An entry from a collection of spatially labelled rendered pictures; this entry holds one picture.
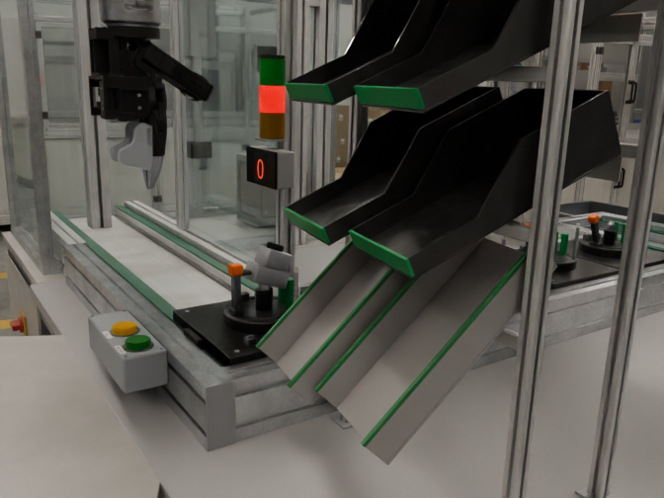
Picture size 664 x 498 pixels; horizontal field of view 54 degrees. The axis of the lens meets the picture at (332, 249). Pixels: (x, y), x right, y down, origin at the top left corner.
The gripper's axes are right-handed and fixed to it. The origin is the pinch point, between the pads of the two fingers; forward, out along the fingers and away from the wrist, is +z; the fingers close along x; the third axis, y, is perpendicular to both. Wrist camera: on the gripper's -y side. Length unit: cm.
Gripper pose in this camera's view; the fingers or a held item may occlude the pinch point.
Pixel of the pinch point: (154, 179)
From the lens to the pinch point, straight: 94.3
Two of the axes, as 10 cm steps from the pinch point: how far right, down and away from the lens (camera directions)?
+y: -8.3, 1.2, -5.4
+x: 5.5, 2.3, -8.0
